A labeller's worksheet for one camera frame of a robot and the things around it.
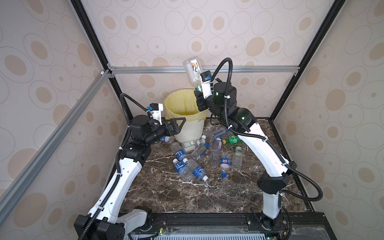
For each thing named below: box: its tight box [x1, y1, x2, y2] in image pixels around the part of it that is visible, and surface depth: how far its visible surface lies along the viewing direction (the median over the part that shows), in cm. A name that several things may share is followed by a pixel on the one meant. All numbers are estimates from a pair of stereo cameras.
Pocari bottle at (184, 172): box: [172, 158, 194, 183], surface depth 89 cm
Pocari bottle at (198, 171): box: [185, 158, 209, 182], surface depth 88 cm
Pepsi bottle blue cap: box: [220, 152, 231, 178], surface depth 92 cm
